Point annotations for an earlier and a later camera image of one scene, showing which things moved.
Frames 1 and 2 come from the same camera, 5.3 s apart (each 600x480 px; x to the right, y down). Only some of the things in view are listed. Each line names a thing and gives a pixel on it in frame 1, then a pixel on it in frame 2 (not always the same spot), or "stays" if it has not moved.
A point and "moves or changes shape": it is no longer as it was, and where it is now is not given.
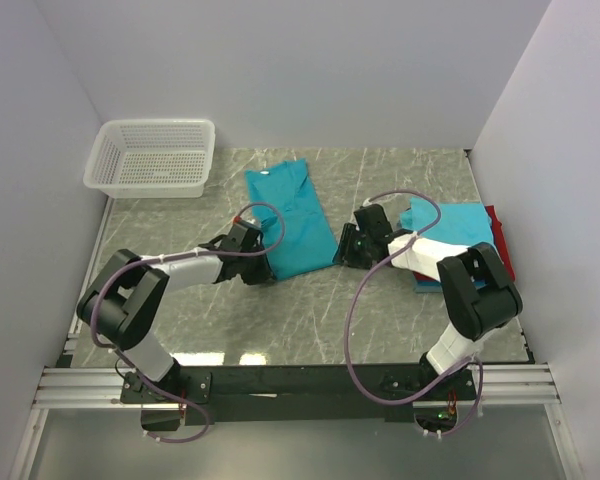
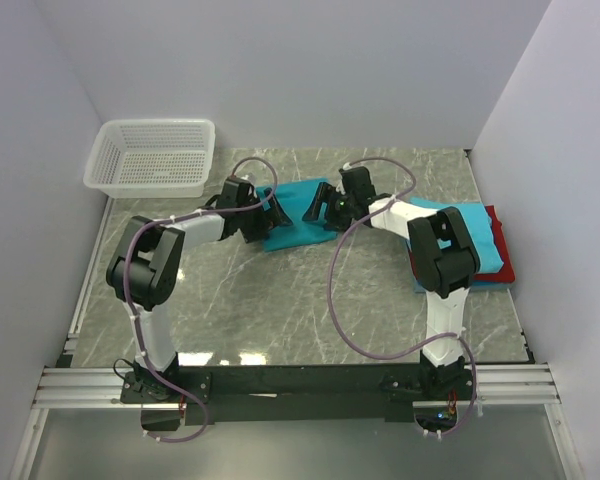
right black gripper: (345, 250) → (323, 194)
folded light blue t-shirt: (462, 223) stays
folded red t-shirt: (496, 226) stays
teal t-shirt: (307, 243) moves or changes shape
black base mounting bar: (299, 394) stays
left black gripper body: (255, 270) → (253, 223)
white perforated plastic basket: (152, 159) stays
